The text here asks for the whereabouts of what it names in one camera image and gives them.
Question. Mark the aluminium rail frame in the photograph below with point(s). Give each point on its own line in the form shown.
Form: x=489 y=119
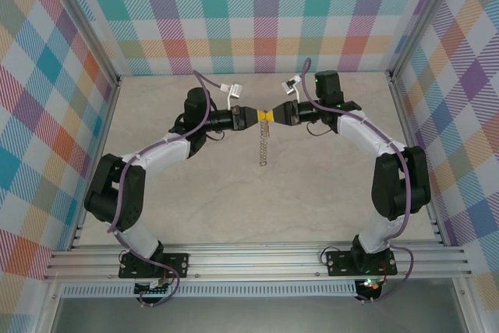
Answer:
x=253 y=259

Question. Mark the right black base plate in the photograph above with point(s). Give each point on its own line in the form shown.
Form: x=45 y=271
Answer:
x=337 y=264

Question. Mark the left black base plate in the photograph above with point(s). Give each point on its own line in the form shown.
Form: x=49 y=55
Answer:
x=177 y=264

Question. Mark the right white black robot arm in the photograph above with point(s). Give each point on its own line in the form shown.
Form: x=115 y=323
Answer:
x=358 y=138

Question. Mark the grey metal bottom panel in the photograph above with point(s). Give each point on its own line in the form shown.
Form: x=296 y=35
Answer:
x=253 y=317

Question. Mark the small circuit board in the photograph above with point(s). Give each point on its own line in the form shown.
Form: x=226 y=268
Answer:
x=156 y=288
x=370 y=286

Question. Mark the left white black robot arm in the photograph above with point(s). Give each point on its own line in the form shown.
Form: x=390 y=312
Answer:
x=163 y=153

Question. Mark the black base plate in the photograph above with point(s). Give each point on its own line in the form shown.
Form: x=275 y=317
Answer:
x=177 y=264
x=337 y=264

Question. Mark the aluminium corner post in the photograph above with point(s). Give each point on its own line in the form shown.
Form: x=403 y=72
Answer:
x=423 y=17
x=85 y=21

